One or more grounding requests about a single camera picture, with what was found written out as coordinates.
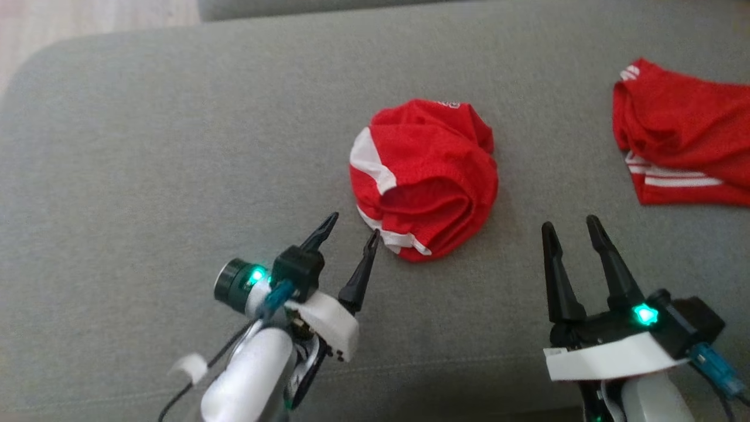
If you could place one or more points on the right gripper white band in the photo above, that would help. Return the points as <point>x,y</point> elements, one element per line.
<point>609,354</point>

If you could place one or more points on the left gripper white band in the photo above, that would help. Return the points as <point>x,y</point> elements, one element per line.
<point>331,325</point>

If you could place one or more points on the red shorts white stripes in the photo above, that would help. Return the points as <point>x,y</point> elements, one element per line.
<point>428,176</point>

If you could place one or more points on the red lettered basketball jersey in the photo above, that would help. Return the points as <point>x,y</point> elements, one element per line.
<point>685,123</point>

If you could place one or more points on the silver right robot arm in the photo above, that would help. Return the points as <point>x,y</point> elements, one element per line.
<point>650,404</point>

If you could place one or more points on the large grey sofa seat cushion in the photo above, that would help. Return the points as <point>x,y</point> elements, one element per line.
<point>176,176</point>

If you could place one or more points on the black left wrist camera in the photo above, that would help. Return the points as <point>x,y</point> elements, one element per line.
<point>299,269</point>

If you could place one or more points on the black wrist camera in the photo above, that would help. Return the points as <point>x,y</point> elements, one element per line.
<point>694,322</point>
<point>299,269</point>

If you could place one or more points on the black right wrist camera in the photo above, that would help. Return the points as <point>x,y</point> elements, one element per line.
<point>694,322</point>

